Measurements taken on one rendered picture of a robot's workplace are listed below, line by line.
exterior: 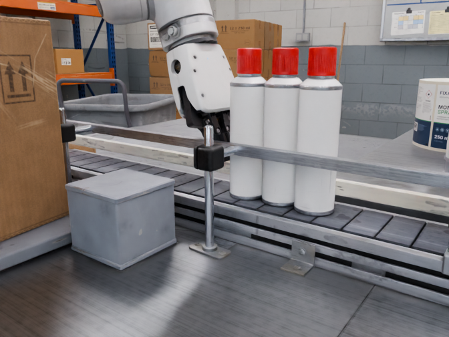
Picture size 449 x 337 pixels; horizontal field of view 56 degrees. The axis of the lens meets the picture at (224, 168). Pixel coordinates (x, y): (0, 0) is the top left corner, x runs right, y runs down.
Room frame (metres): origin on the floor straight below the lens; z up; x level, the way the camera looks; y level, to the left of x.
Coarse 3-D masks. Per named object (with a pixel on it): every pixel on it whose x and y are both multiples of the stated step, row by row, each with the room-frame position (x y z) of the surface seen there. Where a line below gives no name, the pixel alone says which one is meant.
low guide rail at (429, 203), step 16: (80, 144) 0.86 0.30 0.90; (96, 144) 0.83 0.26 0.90; (112, 144) 0.80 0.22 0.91; (128, 144) 0.77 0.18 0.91; (160, 160) 0.72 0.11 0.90; (176, 160) 0.70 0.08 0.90; (192, 160) 0.68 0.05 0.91; (336, 192) 0.53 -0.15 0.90; (352, 192) 0.52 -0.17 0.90; (368, 192) 0.51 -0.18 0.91; (384, 192) 0.50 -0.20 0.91; (400, 192) 0.49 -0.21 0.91; (416, 192) 0.49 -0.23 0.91; (416, 208) 0.47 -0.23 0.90; (432, 208) 0.46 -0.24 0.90; (448, 208) 0.46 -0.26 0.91
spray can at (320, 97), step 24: (312, 48) 0.51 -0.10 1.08; (336, 48) 0.51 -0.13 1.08; (312, 72) 0.51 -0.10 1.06; (312, 96) 0.50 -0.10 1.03; (336, 96) 0.50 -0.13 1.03; (312, 120) 0.50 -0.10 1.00; (336, 120) 0.50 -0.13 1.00; (312, 144) 0.50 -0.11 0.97; (336, 144) 0.50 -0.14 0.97; (312, 168) 0.50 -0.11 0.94; (312, 192) 0.50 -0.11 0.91
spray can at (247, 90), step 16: (240, 48) 0.57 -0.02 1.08; (256, 48) 0.57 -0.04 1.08; (240, 64) 0.57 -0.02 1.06; (256, 64) 0.57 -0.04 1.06; (240, 80) 0.56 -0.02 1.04; (256, 80) 0.56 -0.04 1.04; (240, 96) 0.56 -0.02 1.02; (256, 96) 0.56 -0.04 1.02; (240, 112) 0.56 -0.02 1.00; (256, 112) 0.56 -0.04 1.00; (240, 128) 0.56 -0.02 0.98; (256, 128) 0.56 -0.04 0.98; (256, 144) 0.56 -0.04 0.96; (240, 160) 0.56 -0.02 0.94; (256, 160) 0.56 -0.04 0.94; (240, 176) 0.56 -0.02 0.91; (256, 176) 0.56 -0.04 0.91; (240, 192) 0.56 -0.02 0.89; (256, 192) 0.56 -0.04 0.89
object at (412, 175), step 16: (96, 128) 0.71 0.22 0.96; (112, 128) 0.68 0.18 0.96; (128, 128) 0.67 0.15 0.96; (176, 144) 0.60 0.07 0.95; (192, 144) 0.58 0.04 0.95; (224, 144) 0.55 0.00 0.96; (240, 144) 0.54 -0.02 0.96; (272, 160) 0.51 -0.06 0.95; (288, 160) 0.50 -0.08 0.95; (304, 160) 0.48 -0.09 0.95; (320, 160) 0.47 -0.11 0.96; (336, 160) 0.46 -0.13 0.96; (352, 160) 0.45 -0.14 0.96; (368, 176) 0.44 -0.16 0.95; (384, 176) 0.43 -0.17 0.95; (400, 176) 0.42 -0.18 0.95; (416, 176) 0.41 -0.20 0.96; (432, 176) 0.40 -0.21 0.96; (448, 176) 0.39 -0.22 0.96
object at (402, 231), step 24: (96, 168) 0.73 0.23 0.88; (120, 168) 0.73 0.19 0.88; (144, 168) 0.73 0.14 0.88; (192, 192) 0.60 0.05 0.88; (216, 192) 0.59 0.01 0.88; (288, 216) 0.50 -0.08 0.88; (312, 216) 0.50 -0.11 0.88; (336, 216) 0.50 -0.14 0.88; (360, 216) 0.50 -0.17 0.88; (384, 216) 0.50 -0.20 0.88; (384, 240) 0.43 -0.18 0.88; (408, 240) 0.42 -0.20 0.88; (432, 240) 0.42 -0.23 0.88
